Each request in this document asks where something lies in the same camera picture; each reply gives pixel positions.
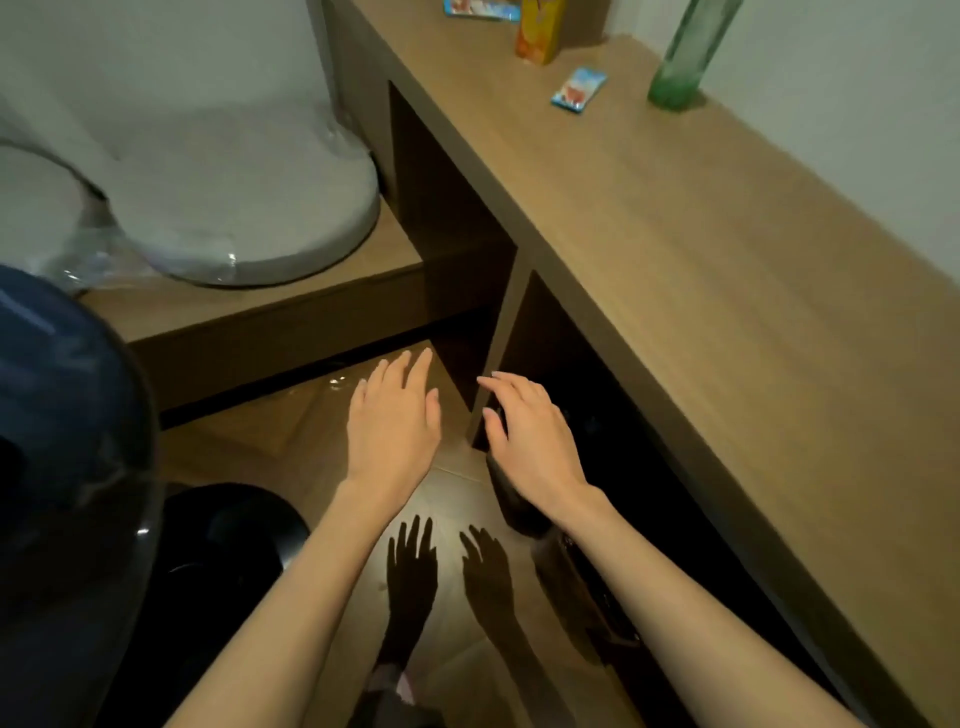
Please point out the green plastic drink bottle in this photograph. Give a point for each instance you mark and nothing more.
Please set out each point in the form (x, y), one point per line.
(690, 52)

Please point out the dark trousers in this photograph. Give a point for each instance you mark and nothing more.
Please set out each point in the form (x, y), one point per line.
(382, 716)

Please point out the round grey seat cushion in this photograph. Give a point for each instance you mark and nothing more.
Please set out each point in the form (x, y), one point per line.
(37, 217)
(225, 150)

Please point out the person's right forearm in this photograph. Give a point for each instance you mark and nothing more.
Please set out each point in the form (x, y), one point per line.
(697, 637)

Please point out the small blue red wrapper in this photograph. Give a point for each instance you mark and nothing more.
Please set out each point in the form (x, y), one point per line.
(579, 90)

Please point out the blue snack wrapper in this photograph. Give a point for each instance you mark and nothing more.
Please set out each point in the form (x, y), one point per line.
(480, 9)

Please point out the white left sneaker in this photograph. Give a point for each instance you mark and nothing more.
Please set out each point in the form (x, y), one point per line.
(394, 684)

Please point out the black round table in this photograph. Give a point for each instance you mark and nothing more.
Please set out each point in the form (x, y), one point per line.
(67, 450)

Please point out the person's right hand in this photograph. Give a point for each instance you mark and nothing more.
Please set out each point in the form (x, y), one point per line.
(536, 457)

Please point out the person's left hand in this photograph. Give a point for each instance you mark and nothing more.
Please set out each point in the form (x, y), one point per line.
(394, 435)

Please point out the person's left forearm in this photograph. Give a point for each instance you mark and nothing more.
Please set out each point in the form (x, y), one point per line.
(300, 615)

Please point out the yellow juice carton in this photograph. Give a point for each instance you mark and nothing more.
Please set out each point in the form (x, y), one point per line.
(538, 30)

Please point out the wooden built-in desk unit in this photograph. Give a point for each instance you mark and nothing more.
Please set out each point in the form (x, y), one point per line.
(712, 262)

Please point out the brown waste bin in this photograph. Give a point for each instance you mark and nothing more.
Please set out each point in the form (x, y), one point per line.
(577, 592)

